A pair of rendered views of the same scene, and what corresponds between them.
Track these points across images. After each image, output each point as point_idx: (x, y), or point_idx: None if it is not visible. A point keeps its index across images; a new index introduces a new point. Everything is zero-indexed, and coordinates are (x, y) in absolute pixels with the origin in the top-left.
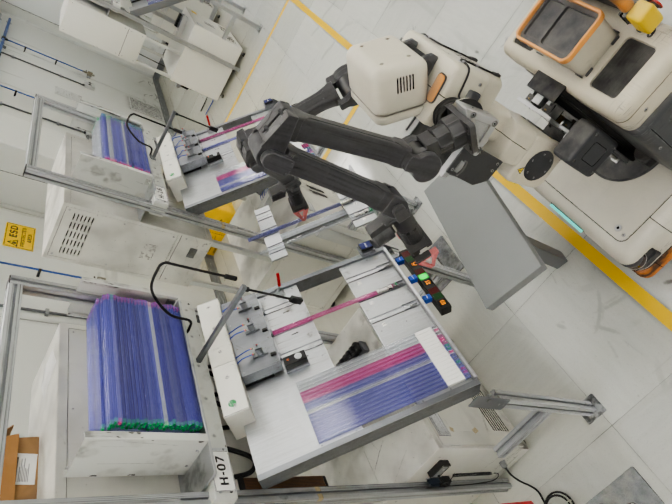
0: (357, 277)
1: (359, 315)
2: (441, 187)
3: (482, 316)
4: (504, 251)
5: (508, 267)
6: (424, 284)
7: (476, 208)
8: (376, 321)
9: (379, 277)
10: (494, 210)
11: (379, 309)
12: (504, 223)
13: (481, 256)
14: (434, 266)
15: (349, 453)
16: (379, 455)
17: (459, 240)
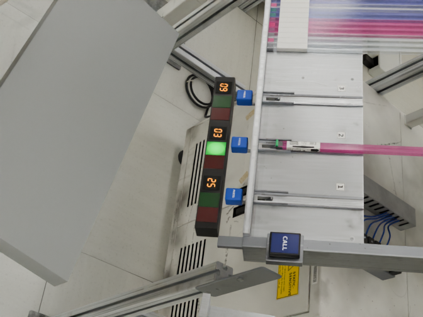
0: (337, 202)
1: (325, 302)
2: (43, 224)
3: (88, 300)
4: (97, 19)
5: (115, 6)
6: (226, 131)
7: (53, 102)
8: (351, 97)
9: (295, 180)
10: (43, 58)
11: (333, 116)
12: (57, 29)
13: (123, 63)
14: (133, 289)
15: (420, 197)
16: (388, 142)
17: (119, 122)
